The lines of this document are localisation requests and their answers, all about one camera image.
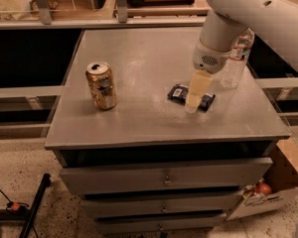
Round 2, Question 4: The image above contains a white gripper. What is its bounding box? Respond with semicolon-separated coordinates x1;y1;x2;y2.
185;39;231;113

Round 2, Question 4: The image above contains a dark blue snack bar wrapper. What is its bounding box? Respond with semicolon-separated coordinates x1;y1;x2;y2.
167;84;216;112

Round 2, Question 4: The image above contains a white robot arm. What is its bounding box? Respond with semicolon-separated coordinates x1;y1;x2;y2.
185;0;298;113

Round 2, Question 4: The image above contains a clear plastic water bottle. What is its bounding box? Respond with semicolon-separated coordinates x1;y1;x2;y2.
220;29;254;89

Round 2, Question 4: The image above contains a grey drawer cabinet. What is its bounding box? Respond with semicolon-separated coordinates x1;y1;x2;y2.
46;28;290;234

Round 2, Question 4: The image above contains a gold soda can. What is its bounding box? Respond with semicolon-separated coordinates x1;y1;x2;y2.
85;61;116;110

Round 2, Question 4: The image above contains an orange round item in box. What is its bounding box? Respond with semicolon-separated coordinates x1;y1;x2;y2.
256;181;272;195

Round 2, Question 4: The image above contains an open cardboard box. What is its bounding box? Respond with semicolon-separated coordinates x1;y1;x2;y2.
228;139;298;220

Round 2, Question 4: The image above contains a metal shelf rail frame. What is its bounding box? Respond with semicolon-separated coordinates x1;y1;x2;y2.
0;0;210;30

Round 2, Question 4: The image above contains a black stand with cable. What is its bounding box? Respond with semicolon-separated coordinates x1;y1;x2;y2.
0;174;51;238

